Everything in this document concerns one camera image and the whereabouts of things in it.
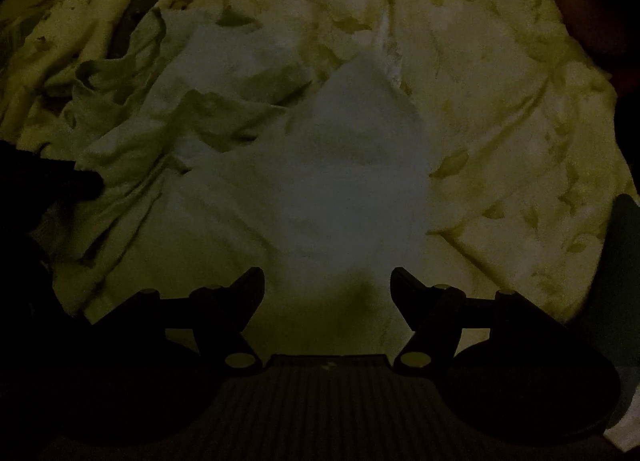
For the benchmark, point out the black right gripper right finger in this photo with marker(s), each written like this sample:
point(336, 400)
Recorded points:
point(519, 331)

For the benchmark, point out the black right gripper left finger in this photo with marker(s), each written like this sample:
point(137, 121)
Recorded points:
point(216, 317)

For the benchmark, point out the small pale blue garment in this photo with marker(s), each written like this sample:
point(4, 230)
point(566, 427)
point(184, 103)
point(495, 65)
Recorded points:
point(210, 176)

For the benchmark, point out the floral patterned cream duvet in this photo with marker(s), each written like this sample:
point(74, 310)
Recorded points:
point(517, 122)

